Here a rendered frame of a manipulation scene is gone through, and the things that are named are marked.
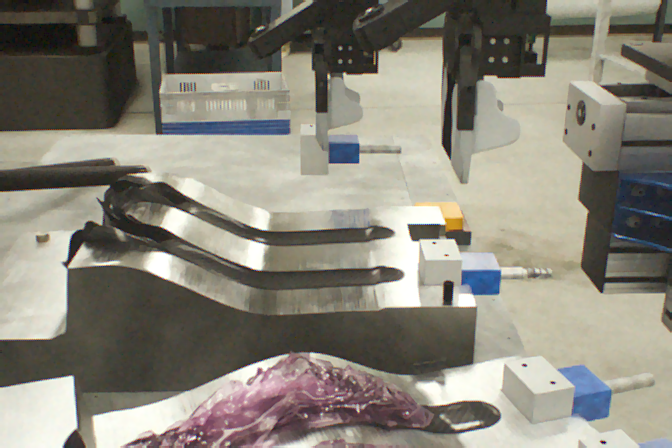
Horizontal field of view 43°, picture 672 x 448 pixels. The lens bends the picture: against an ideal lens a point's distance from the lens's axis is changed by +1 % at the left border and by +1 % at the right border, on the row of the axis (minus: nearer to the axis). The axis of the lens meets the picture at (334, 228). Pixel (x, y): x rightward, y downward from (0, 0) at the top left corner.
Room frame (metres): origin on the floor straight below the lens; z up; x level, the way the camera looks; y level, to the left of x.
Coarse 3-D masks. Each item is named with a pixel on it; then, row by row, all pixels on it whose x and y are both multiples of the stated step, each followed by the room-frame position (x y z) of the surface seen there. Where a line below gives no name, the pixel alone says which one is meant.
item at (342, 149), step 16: (304, 128) 1.05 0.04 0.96; (304, 144) 1.02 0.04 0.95; (336, 144) 1.03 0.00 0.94; (352, 144) 1.03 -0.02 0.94; (368, 144) 1.05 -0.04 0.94; (384, 144) 1.05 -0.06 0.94; (400, 144) 1.05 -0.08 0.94; (304, 160) 1.02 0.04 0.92; (320, 160) 1.02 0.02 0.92; (336, 160) 1.03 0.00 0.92; (352, 160) 1.03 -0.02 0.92
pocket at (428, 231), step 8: (408, 224) 0.89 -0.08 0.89; (416, 224) 0.89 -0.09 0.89; (424, 224) 0.89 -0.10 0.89; (432, 224) 0.90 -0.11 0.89; (440, 224) 0.89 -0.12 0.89; (416, 232) 0.89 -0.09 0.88; (424, 232) 0.89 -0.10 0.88; (432, 232) 0.90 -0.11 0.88; (440, 232) 0.89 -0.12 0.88; (416, 240) 0.89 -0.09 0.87
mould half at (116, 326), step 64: (192, 192) 0.90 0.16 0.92; (64, 256) 0.86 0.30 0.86; (128, 256) 0.70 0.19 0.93; (256, 256) 0.81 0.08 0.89; (320, 256) 0.81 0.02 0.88; (384, 256) 0.80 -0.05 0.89; (0, 320) 0.72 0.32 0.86; (64, 320) 0.71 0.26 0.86; (128, 320) 0.68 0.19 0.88; (192, 320) 0.69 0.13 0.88; (256, 320) 0.69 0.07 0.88; (320, 320) 0.69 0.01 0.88; (384, 320) 0.69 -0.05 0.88; (448, 320) 0.69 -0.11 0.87; (0, 384) 0.68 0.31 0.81; (128, 384) 0.68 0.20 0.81; (192, 384) 0.69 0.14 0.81
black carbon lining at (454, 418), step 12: (432, 408) 0.58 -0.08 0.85; (444, 408) 0.58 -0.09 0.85; (456, 408) 0.58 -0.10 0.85; (468, 408) 0.58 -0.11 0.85; (480, 408) 0.58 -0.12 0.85; (492, 408) 0.58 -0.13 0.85; (432, 420) 0.57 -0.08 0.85; (444, 420) 0.57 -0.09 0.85; (456, 420) 0.57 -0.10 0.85; (468, 420) 0.57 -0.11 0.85; (480, 420) 0.57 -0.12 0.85; (492, 420) 0.57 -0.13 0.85; (72, 432) 0.46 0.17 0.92; (432, 432) 0.54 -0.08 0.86; (444, 432) 0.54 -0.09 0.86; (456, 432) 0.55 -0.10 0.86; (72, 444) 0.46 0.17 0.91; (84, 444) 0.47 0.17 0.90
